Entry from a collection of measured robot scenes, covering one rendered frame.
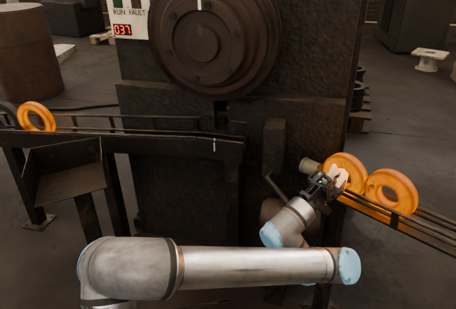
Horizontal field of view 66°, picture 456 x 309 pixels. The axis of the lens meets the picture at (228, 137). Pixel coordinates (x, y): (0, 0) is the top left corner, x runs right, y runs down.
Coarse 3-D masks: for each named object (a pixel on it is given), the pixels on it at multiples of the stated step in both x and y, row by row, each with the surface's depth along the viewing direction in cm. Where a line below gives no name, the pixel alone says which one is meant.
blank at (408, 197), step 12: (384, 168) 107; (372, 180) 108; (384, 180) 105; (396, 180) 102; (408, 180) 101; (372, 192) 110; (396, 192) 103; (408, 192) 100; (372, 204) 111; (384, 204) 108; (396, 204) 104; (408, 204) 101; (384, 216) 109
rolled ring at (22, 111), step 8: (24, 104) 162; (32, 104) 161; (40, 104) 163; (24, 112) 165; (40, 112) 161; (48, 112) 163; (24, 120) 168; (48, 120) 162; (24, 128) 169; (32, 128) 170; (48, 128) 165
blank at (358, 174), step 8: (328, 160) 120; (336, 160) 117; (344, 160) 114; (352, 160) 113; (328, 168) 121; (352, 168) 113; (360, 168) 112; (352, 176) 114; (360, 176) 111; (352, 184) 115; (360, 184) 112; (344, 192) 119; (360, 192) 113
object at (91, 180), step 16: (64, 144) 139; (80, 144) 141; (96, 144) 144; (32, 160) 135; (48, 160) 140; (64, 160) 142; (80, 160) 144; (96, 160) 147; (32, 176) 131; (48, 176) 142; (64, 176) 141; (80, 176) 139; (96, 176) 138; (32, 192) 127; (48, 192) 132; (64, 192) 131; (80, 192) 130; (80, 208) 140; (96, 224) 146
